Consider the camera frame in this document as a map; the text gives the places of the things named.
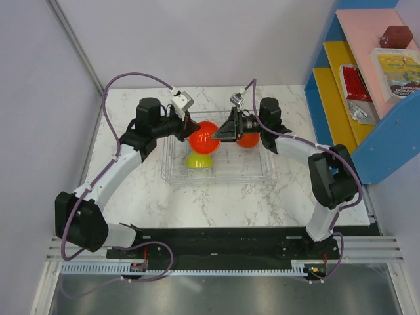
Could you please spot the dark red box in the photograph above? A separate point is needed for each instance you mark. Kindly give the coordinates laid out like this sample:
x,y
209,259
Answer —
x,y
396,37

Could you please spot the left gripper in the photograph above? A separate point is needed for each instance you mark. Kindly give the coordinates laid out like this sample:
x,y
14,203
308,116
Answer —
x,y
186,127

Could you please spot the orange bowl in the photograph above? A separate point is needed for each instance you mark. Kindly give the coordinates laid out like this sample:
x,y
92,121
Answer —
x,y
248,140
201,141

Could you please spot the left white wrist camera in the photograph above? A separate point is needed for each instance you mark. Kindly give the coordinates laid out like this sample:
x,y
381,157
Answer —
x,y
181,102

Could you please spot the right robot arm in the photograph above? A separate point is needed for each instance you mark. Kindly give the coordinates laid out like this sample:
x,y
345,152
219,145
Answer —
x,y
334,180

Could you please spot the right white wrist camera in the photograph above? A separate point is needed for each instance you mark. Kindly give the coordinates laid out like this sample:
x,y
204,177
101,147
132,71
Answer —
x,y
237,99

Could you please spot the white slotted cable duct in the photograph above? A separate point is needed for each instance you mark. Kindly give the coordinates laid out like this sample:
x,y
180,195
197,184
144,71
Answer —
x,y
129,269

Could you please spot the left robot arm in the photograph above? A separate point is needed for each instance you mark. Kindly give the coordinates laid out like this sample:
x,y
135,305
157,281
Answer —
x,y
78,215

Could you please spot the aluminium frame rail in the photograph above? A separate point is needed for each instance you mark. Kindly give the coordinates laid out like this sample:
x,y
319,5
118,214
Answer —
x,y
71,36

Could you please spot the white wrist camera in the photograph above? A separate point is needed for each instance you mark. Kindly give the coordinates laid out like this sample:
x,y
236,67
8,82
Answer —
x,y
237,99
181,102

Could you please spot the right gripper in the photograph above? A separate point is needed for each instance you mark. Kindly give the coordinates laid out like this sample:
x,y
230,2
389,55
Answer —
x,y
231,129

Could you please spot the clear wire dish rack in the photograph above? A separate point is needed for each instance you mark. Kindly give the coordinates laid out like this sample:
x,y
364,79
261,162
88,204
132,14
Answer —
x,y
229,163

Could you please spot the red packet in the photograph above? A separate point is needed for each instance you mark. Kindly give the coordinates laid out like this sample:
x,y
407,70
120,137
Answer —
x,y
353,84

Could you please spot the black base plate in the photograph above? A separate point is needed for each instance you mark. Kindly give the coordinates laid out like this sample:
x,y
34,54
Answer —
x,y
227,248

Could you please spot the crumpled silver wrapper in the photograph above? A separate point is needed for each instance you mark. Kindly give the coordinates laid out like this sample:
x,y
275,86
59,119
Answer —
x,y
357,114

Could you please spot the yellow-green bowl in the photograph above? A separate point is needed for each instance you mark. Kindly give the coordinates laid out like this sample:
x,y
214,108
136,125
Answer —
x,y
198,161

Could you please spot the colourful shelf unit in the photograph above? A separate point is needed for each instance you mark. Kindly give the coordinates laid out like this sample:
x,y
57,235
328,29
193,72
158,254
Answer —
x,y
353,31

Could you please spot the clear box with yellow print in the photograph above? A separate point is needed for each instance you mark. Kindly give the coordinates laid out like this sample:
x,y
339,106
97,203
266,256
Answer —
x,y
397,72

